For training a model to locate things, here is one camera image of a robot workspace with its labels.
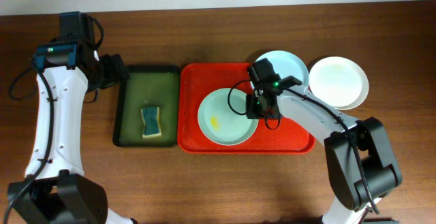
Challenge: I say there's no light green plate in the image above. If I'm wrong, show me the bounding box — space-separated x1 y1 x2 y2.
197 88 258 146

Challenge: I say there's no green yellow sponge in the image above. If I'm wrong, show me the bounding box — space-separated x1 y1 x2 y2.
141 106 162 140

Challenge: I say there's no white plate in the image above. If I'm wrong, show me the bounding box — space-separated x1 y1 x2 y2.
309 57 369 110

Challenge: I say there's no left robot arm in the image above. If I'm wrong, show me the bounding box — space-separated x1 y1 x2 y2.
3 35 135 223

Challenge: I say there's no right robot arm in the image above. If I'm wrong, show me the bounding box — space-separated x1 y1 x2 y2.
246 74 403 223

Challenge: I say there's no dark green tray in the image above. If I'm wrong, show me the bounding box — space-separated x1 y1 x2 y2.
112 65 181 148

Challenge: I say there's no red plastic tray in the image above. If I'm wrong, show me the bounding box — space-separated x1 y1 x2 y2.
177 63 315 155

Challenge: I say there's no light blue plate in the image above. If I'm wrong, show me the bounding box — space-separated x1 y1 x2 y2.
255 50 309 87

